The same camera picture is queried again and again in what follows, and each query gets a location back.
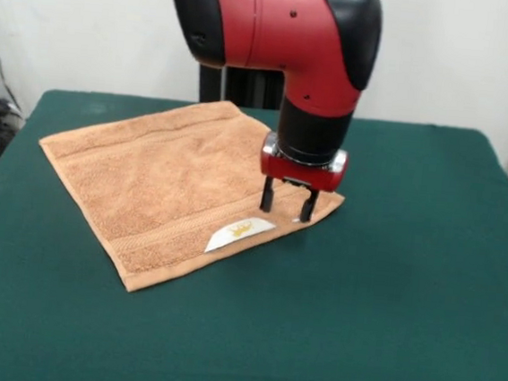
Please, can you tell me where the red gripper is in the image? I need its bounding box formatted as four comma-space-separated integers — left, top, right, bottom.
254, 130, 351, 228

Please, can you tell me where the tan terry towel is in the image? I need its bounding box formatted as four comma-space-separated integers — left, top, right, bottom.
25, 82, 354, 313

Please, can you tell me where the dark green table cloth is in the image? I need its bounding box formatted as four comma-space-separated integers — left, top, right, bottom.
0, 82, 508, 381

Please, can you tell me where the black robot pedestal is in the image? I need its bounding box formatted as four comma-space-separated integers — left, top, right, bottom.
194, 61, 290, 112

